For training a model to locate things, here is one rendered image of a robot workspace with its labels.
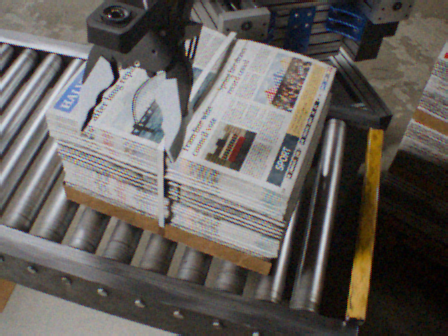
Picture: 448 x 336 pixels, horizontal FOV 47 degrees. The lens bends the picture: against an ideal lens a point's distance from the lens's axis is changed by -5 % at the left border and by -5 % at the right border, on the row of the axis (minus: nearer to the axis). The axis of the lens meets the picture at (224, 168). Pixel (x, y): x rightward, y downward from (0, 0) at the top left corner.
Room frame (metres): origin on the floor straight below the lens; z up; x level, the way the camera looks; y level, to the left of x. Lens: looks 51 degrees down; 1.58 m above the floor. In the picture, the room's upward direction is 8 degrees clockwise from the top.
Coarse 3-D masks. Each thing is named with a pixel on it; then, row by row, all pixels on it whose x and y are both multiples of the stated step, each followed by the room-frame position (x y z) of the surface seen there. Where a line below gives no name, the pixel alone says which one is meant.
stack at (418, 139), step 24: (432, 72) 1.06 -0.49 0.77; (432, 96) 1.05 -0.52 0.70; (408, 144) 1.05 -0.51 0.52; (432, 144) 1.03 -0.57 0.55; (408, 168) 1.04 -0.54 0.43; (432, 168) 1.01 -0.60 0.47; (384, 192) 1.06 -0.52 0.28; (408, 192) 1.03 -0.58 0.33; (408, 216) 1.01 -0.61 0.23; (432, 216) 0.98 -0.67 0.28; (384, 240) 1.02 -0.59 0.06; (408, 240) 0.98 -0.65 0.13; (408, 264) 0.96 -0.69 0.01
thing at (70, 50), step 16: (0, 32) 0.97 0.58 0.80; (16, 32) 0.97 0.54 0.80; (16, 48) 0.93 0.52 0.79; (32, 48) 0.92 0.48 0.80; (48, 48) 0.92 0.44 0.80; (64, 48) 0.93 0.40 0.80; (80, 48) 0.93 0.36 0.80; (336, 112) 0.83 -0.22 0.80; (352, 112) 0.84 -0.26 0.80; (368, 112) 0.85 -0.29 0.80; (352, 128) 0.81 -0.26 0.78; (368, 128) 0.81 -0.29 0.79; (320, 144) 0.82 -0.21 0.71; (352, 144) 0.81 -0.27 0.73; (352, 160) 0.81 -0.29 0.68
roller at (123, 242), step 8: (120, 224) 0.49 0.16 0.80; (128, 224) 0.49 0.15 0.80; (112, 232) 0.48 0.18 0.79; (120, 232) 0.47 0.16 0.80; (128, 232) 0.47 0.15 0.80; (136, 232) 0.48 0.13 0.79; (112, 240) 0.46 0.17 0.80; (120, 240) 0.46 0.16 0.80; (128, 240) 0.46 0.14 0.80; (136, 240) 0.47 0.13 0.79; (112, 248) 0.44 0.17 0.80; (120, 248) 0.44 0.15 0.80; (128, 248) 0.45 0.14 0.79; (104, 256) 0.42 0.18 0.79; (112, 256) 0.42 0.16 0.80; (120, 256) 0.43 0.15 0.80; (128, 256) 0.43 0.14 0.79; (128, 264) 0.42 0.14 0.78
